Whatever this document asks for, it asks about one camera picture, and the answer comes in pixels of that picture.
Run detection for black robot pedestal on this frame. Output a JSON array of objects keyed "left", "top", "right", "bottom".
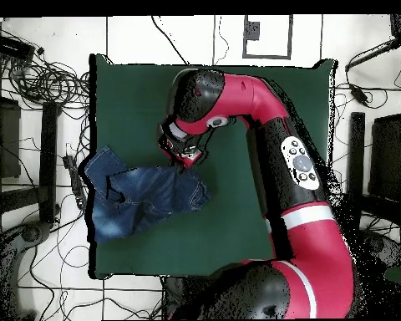
[{"left": 161, "top": 276, "right": 195, "bottom": 320}]

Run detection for black power adapter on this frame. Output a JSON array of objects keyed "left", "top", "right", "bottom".
[{"left": 348, "top": 83, "right": 370, "bottom": 105}]

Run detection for grey stand foot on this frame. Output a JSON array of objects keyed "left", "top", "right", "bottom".
[
  {"left": 0, "top": 221, "right": 53, "bottom": 320},
  {"left": 357, "top": 230, "right": 401, "bottom": 268}
]

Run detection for long black cable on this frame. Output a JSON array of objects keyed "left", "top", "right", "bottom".
[{"left": 150, "top": 15, "right": 190, "bottom": 65}]

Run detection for black power strip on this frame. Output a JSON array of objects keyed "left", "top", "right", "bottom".
[{"left": 62, "top": 154, "right": 89, "bottom": 211}]

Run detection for black metal frame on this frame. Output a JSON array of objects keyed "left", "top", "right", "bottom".
[
  {"left": 0, "top": 74, "right": 60, "bottom": 228},
  {"left": 345, "top": 111, "right": 401, "bottom": 231}
]

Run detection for black network switch box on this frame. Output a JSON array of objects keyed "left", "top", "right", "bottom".
[{"left": 0, "top": 33, "right": 36, "bottom": 62}]

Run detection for blue denim jeans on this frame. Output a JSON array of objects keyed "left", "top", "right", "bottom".
[{"left": 83, "top": 145, "right": 212, "bottom": 244}]

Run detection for dark green table cloth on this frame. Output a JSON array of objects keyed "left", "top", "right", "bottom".
[{"left": 89, "top": 53, "right": 338, "bottom": 280}]

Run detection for black cable tangle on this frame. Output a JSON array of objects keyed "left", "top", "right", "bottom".
[{"left": 0, "top": 49, "right": 91, "bottom": 111}]

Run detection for black rod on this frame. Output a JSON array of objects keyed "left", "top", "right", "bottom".
[{"left": 344, "top": 37, "right": 401, "bottom": 73}]

